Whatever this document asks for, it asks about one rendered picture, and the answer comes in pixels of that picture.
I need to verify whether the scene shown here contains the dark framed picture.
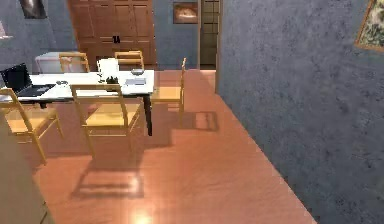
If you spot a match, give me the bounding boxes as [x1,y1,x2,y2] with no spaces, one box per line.
[18,0,48,20]

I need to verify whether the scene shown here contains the brown framed picture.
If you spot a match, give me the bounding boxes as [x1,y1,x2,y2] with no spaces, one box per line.
[172,1,199,25]

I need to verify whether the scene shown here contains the dark panelled door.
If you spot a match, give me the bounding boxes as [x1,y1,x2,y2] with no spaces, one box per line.
[200,0,221,67]

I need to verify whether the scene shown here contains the gold framed floral picture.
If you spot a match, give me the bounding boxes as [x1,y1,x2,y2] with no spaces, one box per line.
[353,0,384,53]

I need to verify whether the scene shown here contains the brown wooden double door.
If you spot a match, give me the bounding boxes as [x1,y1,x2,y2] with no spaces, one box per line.
[66,0,158,71]

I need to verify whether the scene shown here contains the black laptop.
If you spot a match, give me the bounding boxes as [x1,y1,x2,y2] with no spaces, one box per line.
[0,62,57,98]

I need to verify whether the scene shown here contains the white cloth covered seat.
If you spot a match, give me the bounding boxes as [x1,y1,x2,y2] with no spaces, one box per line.
[34,51,88,75]

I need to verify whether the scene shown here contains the white box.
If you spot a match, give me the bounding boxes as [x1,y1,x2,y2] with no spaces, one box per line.
[96,57,121,83]

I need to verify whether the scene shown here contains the yellow wooden chair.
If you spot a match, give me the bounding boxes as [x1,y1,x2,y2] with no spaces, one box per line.
[69,83,143,159]
[58,51,91,74]
[0,87,64,166]
[150,57,188,128]
[114,50,145,71]

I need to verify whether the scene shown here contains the white dining table black legs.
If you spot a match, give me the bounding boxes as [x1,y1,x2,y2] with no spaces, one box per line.
[0,69,156,137]

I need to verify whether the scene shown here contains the beige cabinet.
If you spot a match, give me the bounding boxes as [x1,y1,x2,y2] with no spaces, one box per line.
[0,109,56,224]

